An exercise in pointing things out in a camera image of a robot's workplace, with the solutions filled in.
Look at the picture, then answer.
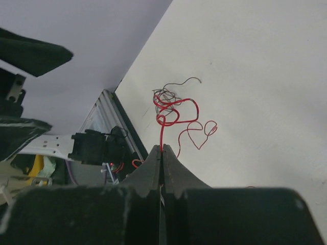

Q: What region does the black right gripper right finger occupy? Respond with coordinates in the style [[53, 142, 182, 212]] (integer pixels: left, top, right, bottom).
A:
[[162, 145, 323, 244]]

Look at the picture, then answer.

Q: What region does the dark thin cable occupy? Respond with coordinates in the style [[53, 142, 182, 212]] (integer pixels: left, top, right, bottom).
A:
[[152, 77, 202, 115]]

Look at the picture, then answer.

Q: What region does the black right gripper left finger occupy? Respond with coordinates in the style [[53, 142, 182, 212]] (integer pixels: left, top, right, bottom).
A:
[[1, 146, 160, 244]]

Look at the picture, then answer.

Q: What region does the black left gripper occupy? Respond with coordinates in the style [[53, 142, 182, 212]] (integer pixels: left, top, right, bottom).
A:
[[1, 29, 74, 161]]

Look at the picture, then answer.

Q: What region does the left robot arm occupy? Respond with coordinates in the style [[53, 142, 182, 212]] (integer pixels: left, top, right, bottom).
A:
[[1, 29, 128, 165]]

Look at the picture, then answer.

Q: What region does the aluminium rail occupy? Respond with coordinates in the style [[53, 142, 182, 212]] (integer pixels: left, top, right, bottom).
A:
[[79, 89, 148, 160]]

